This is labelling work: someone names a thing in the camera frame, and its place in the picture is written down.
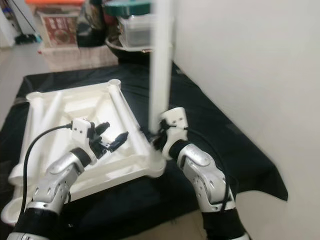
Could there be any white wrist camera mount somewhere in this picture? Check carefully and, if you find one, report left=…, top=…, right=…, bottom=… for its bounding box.
left=160, top=106, right=188, bottom=161
left=70, top=117, right=97, bottom=161

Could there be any white plastic children table top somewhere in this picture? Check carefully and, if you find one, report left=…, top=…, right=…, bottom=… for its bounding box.
left=0, top=79, right=167, bottom=226

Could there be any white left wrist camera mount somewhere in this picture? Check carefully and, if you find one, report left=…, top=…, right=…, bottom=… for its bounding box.
left=70, top=117, right=97, bottom=161

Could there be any beige patterned storage box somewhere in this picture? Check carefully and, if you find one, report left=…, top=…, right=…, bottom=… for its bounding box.
left=37, top=44, right=116, bottom=72

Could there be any black wok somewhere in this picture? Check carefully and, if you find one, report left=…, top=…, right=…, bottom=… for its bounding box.
left=105, top=35, right=153, bottom=63

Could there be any dark green pot lid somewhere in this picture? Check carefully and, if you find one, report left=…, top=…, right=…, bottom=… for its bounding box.
left=105, top=0, right=153, bottom=17

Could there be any clear plastic container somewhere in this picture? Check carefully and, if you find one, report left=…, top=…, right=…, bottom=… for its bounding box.
left=114, top=14, right=153, bottom=51

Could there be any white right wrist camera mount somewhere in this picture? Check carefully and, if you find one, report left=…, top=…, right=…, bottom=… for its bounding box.
left=160, top=106, right=188, bottom=161

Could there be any green mop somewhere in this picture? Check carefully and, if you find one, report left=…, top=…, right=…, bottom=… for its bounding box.
left=2, top=0, right=38, bottom=46

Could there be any clear storage box orange lid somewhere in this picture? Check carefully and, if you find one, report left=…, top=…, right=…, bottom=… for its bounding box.
left=25, top=0, right=87, bottom=48

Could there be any black bag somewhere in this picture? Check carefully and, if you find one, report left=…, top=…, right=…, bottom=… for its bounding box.
left=75, top=0, right=106, bottom=48

